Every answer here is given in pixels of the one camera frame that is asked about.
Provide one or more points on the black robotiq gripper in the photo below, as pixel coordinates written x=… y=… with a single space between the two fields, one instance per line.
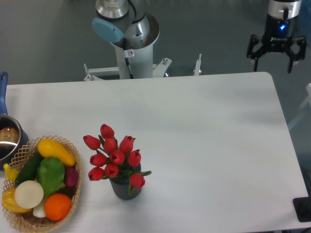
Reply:
x=279 y=34

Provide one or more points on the red tulip bouquet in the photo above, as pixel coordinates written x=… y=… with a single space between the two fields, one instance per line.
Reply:
x=112 y=156

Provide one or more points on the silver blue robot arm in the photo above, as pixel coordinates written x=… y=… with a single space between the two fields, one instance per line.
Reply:
x=124 y=24

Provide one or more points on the dark grey ribbed vase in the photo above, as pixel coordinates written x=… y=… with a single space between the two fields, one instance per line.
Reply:
x=121 y=185

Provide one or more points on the black device at table edge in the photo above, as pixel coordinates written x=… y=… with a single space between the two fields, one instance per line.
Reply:
x=302 y=208

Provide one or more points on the purple red onion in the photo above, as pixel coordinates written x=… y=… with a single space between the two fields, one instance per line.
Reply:
x=71 y=177

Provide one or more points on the yellow squash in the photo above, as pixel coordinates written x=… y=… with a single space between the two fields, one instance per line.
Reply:
x=51 y=148

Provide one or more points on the green lettuce leaf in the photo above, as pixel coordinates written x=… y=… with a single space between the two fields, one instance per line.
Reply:
x=50 y=174

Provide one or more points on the orange fruit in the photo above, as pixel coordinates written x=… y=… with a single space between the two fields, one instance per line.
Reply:
x=57 y=206

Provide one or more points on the woven wicker basket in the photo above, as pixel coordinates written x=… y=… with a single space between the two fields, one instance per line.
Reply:
x=27 y=222

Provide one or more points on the green cucumber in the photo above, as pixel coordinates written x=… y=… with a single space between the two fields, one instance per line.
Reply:
x=29 y=170

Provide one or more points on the white round radish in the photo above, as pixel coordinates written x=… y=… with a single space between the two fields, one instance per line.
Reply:
x=29 y=194

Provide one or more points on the yellow banana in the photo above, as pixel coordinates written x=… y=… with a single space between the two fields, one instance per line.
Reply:
x=10 y=173

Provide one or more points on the yellow bell pepper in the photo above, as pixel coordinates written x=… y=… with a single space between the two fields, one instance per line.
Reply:
x=9 y=203

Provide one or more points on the white frame at right edge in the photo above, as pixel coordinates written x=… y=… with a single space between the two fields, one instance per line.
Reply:
x=302 y=110

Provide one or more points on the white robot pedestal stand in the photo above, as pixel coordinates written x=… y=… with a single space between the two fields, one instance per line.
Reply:
x=136 y=63

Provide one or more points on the blue handled saucepan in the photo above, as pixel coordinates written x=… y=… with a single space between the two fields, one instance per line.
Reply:
x=12 y=136

